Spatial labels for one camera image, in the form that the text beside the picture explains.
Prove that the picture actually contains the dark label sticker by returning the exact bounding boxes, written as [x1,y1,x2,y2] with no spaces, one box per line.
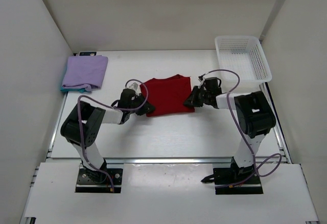
[79,52,97,56]

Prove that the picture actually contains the teal t shirt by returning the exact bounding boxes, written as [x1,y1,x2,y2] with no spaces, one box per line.
[60,86,85,93]

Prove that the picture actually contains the white plastic basket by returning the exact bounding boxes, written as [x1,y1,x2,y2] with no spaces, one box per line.
[215,35,272,86]

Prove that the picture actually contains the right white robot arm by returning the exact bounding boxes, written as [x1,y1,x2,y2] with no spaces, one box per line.
[183,77,276,183]

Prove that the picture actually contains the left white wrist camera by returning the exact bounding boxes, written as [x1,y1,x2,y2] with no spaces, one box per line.
[127,82,141,93]

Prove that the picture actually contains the lilac t shirt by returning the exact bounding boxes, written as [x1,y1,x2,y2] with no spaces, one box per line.
[61,56,108,92]

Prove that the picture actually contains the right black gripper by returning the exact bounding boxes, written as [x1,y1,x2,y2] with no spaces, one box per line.
[184,86,212,108]

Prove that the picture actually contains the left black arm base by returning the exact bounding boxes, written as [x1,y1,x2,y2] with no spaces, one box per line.
[75,166,123,193]

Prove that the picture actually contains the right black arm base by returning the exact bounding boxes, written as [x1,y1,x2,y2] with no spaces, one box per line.
[201,162,264,195]

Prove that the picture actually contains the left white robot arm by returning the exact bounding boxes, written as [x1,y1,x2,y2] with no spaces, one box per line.
[60,88,155,183]

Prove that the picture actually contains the red t shirt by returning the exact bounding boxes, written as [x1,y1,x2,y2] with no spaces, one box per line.
[141,74,195,117]

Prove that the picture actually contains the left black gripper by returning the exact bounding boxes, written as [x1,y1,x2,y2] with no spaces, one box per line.
[128,92,155,115]

